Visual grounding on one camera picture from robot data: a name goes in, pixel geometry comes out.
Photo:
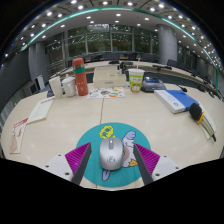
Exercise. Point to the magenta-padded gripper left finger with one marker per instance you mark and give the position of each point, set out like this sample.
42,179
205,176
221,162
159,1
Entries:
77,156

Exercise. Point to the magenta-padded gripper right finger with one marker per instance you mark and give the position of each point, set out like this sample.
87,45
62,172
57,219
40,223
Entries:
148,158

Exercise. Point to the silver computer mouse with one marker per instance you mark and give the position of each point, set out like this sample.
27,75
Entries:
111,155

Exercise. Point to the round teal cartoon mouse pad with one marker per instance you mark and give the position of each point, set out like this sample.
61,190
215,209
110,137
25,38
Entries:
91,133

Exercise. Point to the white paper document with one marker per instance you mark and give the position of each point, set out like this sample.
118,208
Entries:
40,110

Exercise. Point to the red and white booklet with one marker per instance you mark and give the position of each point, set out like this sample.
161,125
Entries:
17,136

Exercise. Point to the blue and white book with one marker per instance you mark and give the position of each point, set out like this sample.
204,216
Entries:
176,100

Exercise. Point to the black and yellow microphone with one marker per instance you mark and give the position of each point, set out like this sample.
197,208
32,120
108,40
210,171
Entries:
195,111

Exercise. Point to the colourful sticker sheet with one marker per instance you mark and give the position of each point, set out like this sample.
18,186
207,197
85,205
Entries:
106,93

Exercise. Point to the white lidded mug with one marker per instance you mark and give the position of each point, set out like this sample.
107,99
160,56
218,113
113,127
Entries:
69,86

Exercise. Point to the tall white cup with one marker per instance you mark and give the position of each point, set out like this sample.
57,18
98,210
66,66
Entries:
56,87

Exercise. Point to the dark grey device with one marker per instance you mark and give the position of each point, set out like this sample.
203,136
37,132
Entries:
152,85

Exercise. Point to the printed paper cup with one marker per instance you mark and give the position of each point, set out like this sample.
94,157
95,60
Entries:
136,81

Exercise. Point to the red bottle with green band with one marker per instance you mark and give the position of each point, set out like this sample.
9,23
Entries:
80,78

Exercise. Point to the dark office chairs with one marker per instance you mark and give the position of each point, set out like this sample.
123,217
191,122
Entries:
172,63

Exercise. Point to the ceiling lights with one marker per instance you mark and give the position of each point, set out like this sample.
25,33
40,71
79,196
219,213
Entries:
80,7

